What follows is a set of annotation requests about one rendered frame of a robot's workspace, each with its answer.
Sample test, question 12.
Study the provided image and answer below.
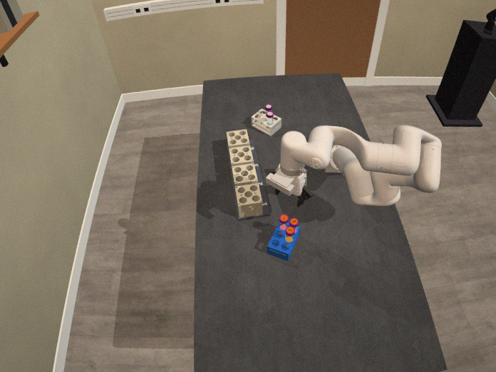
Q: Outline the blue tube rack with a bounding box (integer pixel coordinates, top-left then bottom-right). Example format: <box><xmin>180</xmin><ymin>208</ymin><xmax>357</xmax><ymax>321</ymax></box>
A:
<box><xmin>267</xmin><ymin>223</ymin><xmax>300</xmax><ymax>261</ymax></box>

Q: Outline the beige bucket adapter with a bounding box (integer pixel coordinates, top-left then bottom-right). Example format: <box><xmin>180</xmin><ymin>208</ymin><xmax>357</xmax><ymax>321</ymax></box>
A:
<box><xmin>227</xmin><ymin>129</ymin><xmax>249</xmax><ymax>148</ymax></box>
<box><xmin>232</xmin><ymin>163</ymin><xmax>258</xmax><ymax>188</ymax></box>
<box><xmin>229</xmin><ymin>145</ymin><xmax>254</xmax><ymax>166</ymax></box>
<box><xmin>235</xmin><ymin>183</ymin><xmax>263</xmax><ymax>218</ymax></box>

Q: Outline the beige tube rack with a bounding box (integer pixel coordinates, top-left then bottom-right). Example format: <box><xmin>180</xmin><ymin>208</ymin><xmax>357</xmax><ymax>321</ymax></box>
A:
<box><xmin>251</xmin><ymin>109</ymin><xmax>281</xmax><ymax>136</ymax></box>

